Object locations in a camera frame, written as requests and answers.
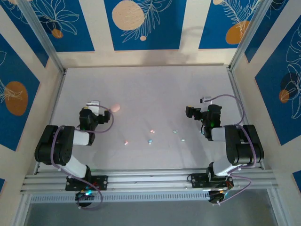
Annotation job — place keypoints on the pink earbud charging case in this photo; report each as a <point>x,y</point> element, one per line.
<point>115,107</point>

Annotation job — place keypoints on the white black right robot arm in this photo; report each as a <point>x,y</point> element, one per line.
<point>244,146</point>

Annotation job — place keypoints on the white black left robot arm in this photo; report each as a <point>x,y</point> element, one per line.
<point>51,146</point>

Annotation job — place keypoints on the black controller board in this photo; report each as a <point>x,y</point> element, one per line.
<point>84,195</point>
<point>217,197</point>

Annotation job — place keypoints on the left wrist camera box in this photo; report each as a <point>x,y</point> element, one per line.
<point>92,104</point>

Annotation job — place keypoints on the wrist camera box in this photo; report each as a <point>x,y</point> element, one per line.
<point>207,99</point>
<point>92,104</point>

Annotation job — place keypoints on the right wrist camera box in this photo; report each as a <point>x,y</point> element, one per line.
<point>207,99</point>

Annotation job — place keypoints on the aluminium table side rail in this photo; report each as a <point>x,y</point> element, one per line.
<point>54,106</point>
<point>235,89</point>

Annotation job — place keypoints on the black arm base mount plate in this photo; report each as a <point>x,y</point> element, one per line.
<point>101,182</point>
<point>197,180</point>

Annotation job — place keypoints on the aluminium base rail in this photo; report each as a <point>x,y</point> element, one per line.
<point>150,181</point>

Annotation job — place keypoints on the aluminium frame post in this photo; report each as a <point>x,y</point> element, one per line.
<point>40,30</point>
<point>252,35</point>

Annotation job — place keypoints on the aluminium frame leg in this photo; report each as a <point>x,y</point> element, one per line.
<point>20,212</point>
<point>278,209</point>

